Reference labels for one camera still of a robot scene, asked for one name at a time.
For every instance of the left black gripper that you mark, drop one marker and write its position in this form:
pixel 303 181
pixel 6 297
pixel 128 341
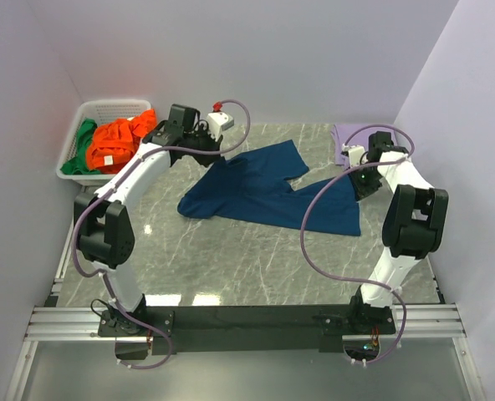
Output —
pixel 214 144

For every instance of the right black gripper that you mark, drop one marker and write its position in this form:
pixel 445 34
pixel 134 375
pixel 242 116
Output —
pixel 363 192

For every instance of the blue t shirt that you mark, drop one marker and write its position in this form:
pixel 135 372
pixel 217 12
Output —
pixel 254 186

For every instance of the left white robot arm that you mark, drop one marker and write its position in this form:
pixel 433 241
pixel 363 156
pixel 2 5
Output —
pixel 103 238

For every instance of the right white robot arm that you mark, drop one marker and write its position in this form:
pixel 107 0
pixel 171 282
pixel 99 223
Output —
pixel 412 228

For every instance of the folded purple t shirt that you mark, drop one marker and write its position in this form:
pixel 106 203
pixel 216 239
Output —
pixel 341 132

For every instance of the orange t shirt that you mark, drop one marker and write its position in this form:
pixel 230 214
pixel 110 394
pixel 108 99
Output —
pixel 114 144

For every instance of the white plastic laundry basket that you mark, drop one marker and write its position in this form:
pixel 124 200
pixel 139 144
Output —
pixel 89 117

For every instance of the green t shirt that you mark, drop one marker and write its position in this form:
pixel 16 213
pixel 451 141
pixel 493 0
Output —
pixel 77 165

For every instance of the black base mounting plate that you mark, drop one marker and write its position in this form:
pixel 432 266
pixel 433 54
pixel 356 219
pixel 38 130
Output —
pixel 262 328

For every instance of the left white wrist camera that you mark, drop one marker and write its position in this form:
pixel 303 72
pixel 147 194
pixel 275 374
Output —
pixel 218 121

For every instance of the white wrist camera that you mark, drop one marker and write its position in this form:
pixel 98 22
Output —
pixel 218 121
pixel 353 155

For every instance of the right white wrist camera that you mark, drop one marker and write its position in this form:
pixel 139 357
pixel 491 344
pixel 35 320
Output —
pixel 353 155

